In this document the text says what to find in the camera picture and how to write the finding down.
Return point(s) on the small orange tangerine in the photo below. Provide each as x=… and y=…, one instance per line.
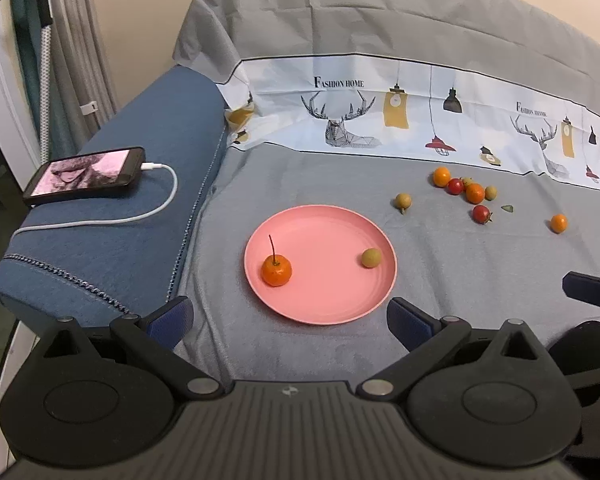
x=559, y=223
x=475, y=193
x=441, y=176

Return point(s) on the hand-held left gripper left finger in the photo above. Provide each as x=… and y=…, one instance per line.
x=172, y=319

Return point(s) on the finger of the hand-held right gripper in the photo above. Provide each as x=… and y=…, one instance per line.
x=590, y=290

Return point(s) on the red cherry tomato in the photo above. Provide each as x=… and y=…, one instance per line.
x=481, y=214
x=455, y=186

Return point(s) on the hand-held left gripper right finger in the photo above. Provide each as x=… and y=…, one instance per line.
x=406, y=322

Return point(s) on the grey curtain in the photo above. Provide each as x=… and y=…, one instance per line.
x=85, y=60

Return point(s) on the white frame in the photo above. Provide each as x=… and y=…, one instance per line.
x=0, y=85

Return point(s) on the pink round plate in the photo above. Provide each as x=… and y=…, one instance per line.
x=320, y=265

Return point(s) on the grey printed bedsheet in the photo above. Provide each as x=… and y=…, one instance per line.
x=380, y=35

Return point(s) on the tangerine with long stem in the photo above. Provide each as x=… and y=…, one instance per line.
x=276, y=269

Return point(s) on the teal curtain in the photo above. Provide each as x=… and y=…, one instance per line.
x=27, y=70

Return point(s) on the black smartphone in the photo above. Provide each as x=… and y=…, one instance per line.
x=82, y=175

